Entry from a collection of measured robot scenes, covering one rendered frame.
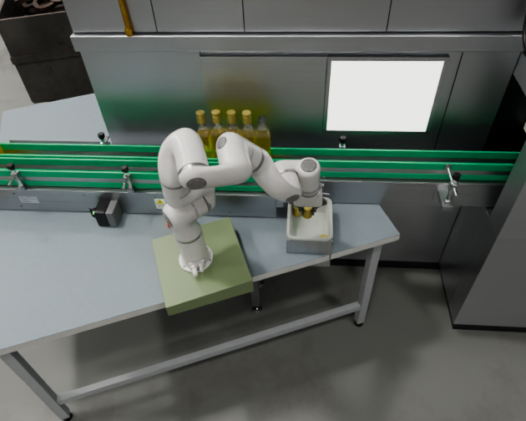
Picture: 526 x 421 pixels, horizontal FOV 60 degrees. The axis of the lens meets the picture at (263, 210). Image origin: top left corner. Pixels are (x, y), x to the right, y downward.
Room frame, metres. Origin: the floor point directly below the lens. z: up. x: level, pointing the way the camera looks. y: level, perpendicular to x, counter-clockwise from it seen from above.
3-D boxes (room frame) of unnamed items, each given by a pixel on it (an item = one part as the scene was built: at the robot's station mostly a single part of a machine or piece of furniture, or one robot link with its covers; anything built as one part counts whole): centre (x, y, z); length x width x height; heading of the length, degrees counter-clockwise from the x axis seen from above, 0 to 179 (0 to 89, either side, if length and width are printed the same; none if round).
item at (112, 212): (1.33, 0.64, 0.79); 0.08 x 0.08 x 0.08; 83
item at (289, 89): (1.56, -0.25, 1.15); 0.90 x 0.03 x 0.34; 83
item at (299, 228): (1.20, -0.18, 0.80); 0.22 x 0.17 x 0.09; 173
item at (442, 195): (1.24, -0.71, 0.90); 0.17 x 0.05 x 0.23; 173
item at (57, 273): (1.68, 0.43, 0.73); 1.58 x 1.52 x 0.04; 106
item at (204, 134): (1.47, 0.22, 0.99); 0.06 x 0.06 x 0.21; 83
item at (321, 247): (1.23, -0.18, 0.79); 0.27 x 0.17 x 0.08; 173
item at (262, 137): (1.45, -0.02, 0.99); 0.06 x 0.06 x 0.21; 84
